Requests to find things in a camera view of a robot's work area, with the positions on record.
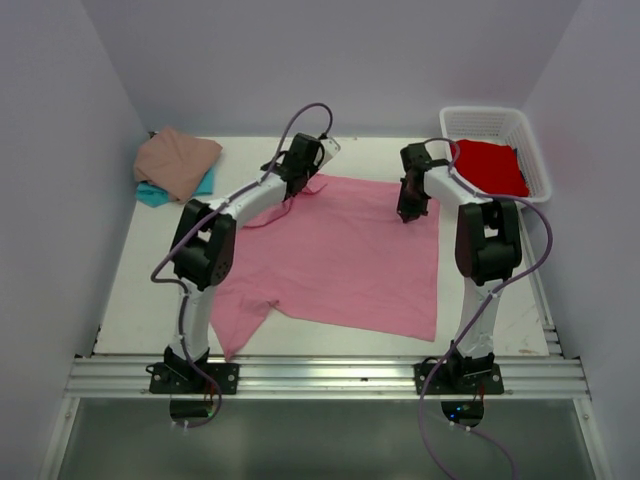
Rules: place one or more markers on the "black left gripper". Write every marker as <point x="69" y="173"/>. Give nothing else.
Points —
<point x="314" y="167"/>

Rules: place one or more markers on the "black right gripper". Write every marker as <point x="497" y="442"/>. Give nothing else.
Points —
<point x="407" y="211"/>

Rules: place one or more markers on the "pink polo shirt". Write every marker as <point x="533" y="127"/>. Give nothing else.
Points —
<point x="338" y="254"/>

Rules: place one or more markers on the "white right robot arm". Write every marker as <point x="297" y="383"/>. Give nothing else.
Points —
<point x="487" y="251"/>

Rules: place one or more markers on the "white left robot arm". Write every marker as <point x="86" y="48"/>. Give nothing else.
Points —
<point x="203" y="247"/>

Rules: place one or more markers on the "red folded shirt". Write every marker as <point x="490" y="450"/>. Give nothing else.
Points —
<point x="492" y="168"/>

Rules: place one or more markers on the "white plastic basket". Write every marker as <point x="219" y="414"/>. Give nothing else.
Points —
<point x="501" y="126"/>

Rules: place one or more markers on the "dark blue garment in basket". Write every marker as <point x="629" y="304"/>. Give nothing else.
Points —
<point x="519" y="165"/>

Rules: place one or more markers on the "beige folded shirt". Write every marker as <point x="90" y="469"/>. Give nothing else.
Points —
<point x="175" y="162"/>

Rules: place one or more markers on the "teal folded shirt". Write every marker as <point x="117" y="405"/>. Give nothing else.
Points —
<point x="154" y="196"/>

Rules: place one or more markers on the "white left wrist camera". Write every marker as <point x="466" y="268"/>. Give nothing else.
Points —
<point x="329" y="150"/>

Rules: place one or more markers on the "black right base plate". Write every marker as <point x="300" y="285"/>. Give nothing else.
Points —
<point x="467" y="376"/>

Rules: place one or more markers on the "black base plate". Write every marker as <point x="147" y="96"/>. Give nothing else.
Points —
<point x="467" y="376"/>
<point x="165" y="381"/>

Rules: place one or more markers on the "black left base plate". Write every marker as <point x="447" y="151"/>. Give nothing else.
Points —
<point x="165" y="381"/>

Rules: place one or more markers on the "aluminium mounting rail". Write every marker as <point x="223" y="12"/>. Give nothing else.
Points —
<point x="367" y="378"/>

